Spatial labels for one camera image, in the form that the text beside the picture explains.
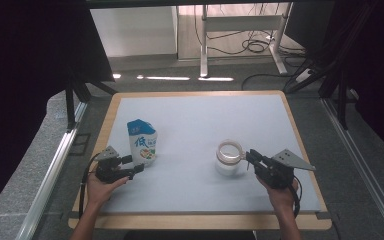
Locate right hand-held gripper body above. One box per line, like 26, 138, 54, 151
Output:
255, 148, 316, 190

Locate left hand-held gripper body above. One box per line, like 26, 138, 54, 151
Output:
94, 145, 128, 184

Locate glass jug with lid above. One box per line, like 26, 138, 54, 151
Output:
214, 139, 250, 178

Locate blue and white milk pouch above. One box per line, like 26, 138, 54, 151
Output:
126, 118, 158, 167

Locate person's left hand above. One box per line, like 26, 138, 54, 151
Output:
86, 172, 129, 207

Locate person's right hand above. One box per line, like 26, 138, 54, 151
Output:
257, 176, 299, 211

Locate pale blue table mat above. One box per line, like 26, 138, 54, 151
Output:
84, 94, 323, 214

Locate wooden table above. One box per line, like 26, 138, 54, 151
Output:
68, 89, 333, 232

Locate black metal stand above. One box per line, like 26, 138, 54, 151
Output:
64, 68, 118, 132
284, 0, 378, 131

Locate white power strip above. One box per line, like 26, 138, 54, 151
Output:
294, 68, 313, 84

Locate white panel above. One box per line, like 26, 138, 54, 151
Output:
89, 6, 178, 58

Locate dark curtain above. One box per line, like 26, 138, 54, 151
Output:
0, 0, 115, 223
333, 0, 384, 166

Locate left hand-held gripper black cable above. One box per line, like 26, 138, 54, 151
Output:
79, 152, 103, 219

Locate hand-held gripper black cable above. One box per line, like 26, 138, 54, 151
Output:
79, 152, 103, 219
288, 176, 303, 219

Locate right hand-held gripper black cable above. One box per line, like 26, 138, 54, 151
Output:
288, 176, 303, 219

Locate aluminium rail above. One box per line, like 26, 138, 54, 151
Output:
14, 101, 88, 240
321, 98, 384, 240

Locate black floor cables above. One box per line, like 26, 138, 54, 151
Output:
193, 3, 309, 92

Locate white desk frame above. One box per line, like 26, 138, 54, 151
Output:
198, 3, 294, 79

